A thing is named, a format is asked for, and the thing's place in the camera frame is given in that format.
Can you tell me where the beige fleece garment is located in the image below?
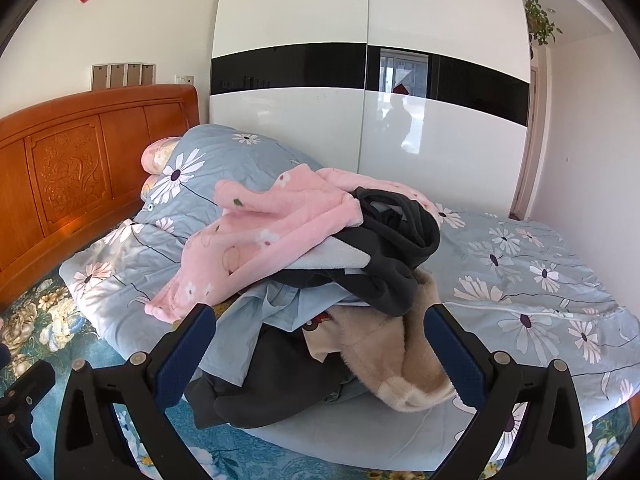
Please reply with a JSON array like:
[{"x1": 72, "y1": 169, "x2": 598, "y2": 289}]
[{"x1": 304, "y1": 269, "x2": 454, "y2": 413}]

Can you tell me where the white wall socket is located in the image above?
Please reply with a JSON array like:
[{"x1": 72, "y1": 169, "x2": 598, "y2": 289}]
[{"x1": 175, "y1": 75, "x2": 194, "y2": 86}]

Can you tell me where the black white striped jacket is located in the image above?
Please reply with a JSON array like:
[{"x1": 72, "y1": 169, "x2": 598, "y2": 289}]
[{"x1": 272, "y1": 188, "x2": 440, "y2": 316}]

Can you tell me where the orange wooden headboard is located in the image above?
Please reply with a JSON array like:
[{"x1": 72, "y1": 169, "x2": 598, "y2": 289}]
[{"x1": 1, "y1": 84, "x2": 200, "y2": 309}]

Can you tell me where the row of picture frames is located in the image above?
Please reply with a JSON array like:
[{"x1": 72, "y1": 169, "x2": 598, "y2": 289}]
[{"x1": 91, "y1": 63, "x2": 156, "y2": 91}]

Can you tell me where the white black sliding wardrobe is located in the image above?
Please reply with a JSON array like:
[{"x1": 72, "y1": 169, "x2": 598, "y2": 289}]
[{"x1": 209, "y1": 0, "x2": 530, "y2": 216}]

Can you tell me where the teal floral bed blanket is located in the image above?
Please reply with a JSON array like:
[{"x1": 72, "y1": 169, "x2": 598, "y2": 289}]
[{"x1": 1, "y1": 266, "x2": 639, "y2": 479}]

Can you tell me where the green potted plant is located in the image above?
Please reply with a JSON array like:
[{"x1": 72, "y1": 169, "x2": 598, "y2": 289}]
[{"x1": 524, "y1": 0, "x2": 563, "y2": 46}]

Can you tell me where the pink fleece floral garment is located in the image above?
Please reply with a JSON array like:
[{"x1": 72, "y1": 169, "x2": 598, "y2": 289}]
[{"x1": 144, "y1": 164, "x2": 439, "y2": 323}]

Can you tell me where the dark grey garment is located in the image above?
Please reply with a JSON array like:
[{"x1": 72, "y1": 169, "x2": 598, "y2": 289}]
[{"x1": 184, "y1": 326, "x2": 355, "y2": 429}]

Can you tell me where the light blue shirt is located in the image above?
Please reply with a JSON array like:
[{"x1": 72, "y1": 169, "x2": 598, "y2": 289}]
[{"x1": 200, "y1": 281, "x2": 367, "y2": 386}]

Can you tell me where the pink floral pillow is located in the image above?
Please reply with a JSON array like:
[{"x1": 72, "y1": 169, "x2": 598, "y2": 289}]
[
  {"x1": 141, "y1": 136, "x2": 180, "y2": 176},
  {"x1": 140, "y1": 174, "x2": 160, "y2": 202}
]

